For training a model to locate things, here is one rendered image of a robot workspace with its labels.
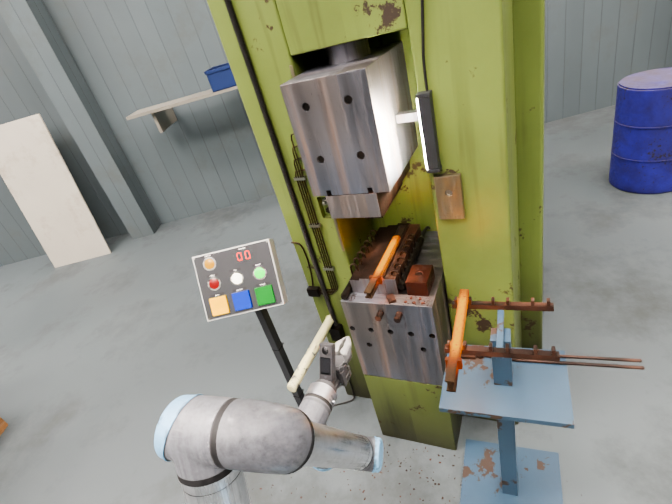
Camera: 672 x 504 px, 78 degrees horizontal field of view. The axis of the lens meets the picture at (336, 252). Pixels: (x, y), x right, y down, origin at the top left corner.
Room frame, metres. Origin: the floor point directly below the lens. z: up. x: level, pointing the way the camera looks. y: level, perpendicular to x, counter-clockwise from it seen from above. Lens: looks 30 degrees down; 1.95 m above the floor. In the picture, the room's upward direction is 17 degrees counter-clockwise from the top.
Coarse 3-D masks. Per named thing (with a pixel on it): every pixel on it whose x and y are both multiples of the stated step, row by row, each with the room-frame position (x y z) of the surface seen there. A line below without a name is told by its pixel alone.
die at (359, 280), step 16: (400, 224) 1.70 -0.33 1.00; (416, 224) 1.67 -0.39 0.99; (384, 240) 1.61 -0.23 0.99; (400, 240) 1.56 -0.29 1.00; (368, 256) 1.54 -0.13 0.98; (400, 256) 1.45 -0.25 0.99; (368, 272) 1.41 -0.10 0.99; (384, 272) 1.36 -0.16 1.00; (400, 272) 1.36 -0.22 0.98; (352, 288) 1.41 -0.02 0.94; (384, 288) 1.33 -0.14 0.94
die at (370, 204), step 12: (408, 168) 1.64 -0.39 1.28; (372, 192) 1.32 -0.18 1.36; (384, 192) 1.37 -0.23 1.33; (336, 204) 1.39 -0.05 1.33; (348, 204) 1.36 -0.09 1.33; (360, 204) 1.34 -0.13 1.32; (372, 204) 1.32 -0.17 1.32; (384, 204) 1.35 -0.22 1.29; (336, 216) 1.39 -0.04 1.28; (348, 216) 1.37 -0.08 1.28; (360, 216) 1.34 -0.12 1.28; (372, 216) 1.32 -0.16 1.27
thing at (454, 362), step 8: (464, 296) 1.09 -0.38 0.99; (464, 304) 1.06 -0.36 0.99; (456, 312) 1.03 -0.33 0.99; (464, 312) 1.02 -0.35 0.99; (456, 320) 0.99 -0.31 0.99; (464, 320) 0.99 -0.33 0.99; (456, 328) 0.96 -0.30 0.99; (464, 328) 0.97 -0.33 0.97; (456, 336) 0.93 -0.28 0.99; (456, 344) 0.90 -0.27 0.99; (456, 352) 0.87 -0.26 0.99; (448, 360) 0.84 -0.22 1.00; (456, 360) 0.83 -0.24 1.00; (448, 368) 0.81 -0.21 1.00; (456, 368) 0.83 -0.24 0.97; (448, 376) 0.78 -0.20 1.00; (456, 376) 0.81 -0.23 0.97; (448, 384) 0.77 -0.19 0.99; (456, 384) 0.78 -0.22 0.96
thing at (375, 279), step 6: (396, 240) 1.55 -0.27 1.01; (390, 246) 1.52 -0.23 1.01; (390, 252) 1.47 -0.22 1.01; (384, 258) 1.44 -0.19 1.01; (378, 264) 1.41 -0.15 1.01; (384, 264) 1.40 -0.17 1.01; (378, 270) 1.37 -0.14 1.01; (372, 276) 1.34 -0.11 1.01; (378, 276) 1.32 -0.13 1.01; (372, 282) 1.30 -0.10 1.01; (378, 282) 1.32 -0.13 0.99; (366, 288) 1.27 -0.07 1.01; (372, 288) 1.26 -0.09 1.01; (366, 294) 1.27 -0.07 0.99; (372, 294) 1.26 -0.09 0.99
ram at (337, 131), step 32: (320, 64) 1.65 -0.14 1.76; (352, 64) 1.41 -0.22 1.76; (384, 64) 1.43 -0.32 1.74; (288, 96) 1.42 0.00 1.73; (320, 96) 1.36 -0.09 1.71; (352, 96) 1.31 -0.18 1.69; (384, 96) 1.38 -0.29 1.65; (320, 128) 1.38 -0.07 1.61; (352, 128) 1.32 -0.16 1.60; (384, 128) 1.33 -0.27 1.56; (320, 160) 1.40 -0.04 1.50; (352, 160) 1.33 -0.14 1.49; (384, 160) 1.28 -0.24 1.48; (320, 192) 1.41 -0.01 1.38; (352, 192) 1.35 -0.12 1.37
